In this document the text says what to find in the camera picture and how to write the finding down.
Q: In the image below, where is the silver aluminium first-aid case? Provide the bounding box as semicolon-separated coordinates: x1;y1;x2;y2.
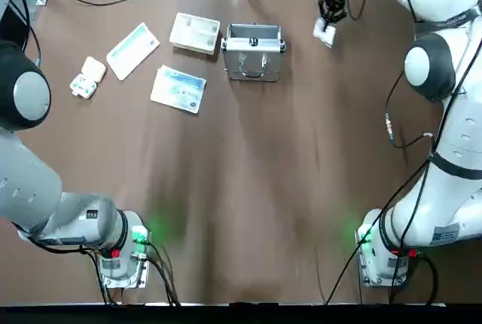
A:
221;23;288;83

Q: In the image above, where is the white plastic partition tray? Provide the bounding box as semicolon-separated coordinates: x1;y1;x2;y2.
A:
169;12;221;57

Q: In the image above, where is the open white pill box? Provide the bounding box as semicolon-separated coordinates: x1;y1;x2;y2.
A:
69;56;108;100

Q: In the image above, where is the blue white mask packet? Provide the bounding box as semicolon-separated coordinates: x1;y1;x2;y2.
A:
150;64;208;115

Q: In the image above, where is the long white teal-striped packet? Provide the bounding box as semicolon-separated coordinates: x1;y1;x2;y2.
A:
105;22;161;81

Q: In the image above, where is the right arm cable with connector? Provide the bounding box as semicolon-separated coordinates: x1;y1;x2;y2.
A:
383;69;445;148

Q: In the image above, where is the arm cable with connector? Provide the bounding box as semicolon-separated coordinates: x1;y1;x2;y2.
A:
383;69;445;148
14;0;43;69

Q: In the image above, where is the black right base cable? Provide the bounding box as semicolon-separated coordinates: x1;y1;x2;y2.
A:
325;240;362;306
389;252;440;306

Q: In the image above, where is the black base cable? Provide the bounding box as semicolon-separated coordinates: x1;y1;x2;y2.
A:
145;239;182;307
325;240;362;306
389;252;440;306

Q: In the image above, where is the left arm cable with connector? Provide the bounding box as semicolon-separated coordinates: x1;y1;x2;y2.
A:
14;0;43;69

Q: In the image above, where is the black left base cable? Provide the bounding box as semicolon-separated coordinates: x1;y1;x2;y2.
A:
145;239;182;307

